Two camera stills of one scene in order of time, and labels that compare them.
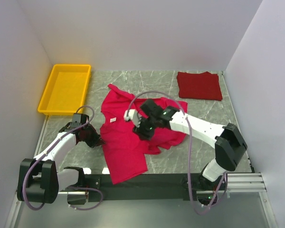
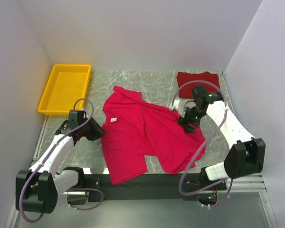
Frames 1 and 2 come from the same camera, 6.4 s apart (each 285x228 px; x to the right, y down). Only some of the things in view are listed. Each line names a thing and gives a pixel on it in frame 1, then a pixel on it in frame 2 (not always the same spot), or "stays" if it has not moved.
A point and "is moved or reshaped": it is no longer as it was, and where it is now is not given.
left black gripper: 97,140 → 98,131
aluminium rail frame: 41,205 stays
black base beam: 150,186 stays
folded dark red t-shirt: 204,86 stays
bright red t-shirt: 125,154 is moved or reshaped
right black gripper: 144,134 → 184,122
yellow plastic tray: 66,92 stays
